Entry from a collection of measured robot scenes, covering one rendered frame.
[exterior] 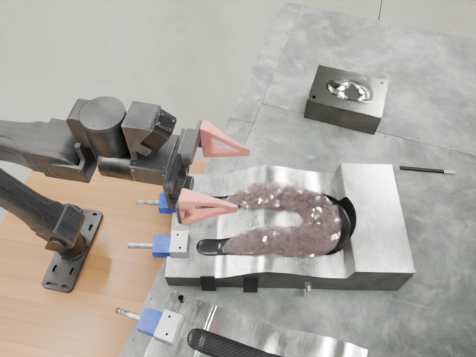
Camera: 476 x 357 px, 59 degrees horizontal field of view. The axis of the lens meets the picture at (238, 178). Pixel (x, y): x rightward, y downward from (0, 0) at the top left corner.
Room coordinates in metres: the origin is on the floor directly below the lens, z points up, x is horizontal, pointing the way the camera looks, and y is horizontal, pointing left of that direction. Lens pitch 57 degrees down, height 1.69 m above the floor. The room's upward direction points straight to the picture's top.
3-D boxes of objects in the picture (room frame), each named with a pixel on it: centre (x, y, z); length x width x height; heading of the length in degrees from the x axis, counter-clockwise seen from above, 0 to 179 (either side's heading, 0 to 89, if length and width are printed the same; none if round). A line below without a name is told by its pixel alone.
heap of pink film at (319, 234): (0.42, -0.10, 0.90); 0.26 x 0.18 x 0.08; 89
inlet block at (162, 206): (0.48, 0.17, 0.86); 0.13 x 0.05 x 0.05; 89
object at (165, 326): (0.21, 0.17, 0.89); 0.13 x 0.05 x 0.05; 71
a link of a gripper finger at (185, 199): (0.30, 0.04, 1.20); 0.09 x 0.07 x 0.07; 79
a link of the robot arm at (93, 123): (0.37, 0.20, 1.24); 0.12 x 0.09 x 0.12; 79
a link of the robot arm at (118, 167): (0.36, 0.17, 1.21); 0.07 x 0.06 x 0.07; 79
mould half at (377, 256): (0.43, -0.10, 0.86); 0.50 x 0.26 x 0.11; 89
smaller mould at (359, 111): (0.83, -0.30, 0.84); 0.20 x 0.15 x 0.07; 71
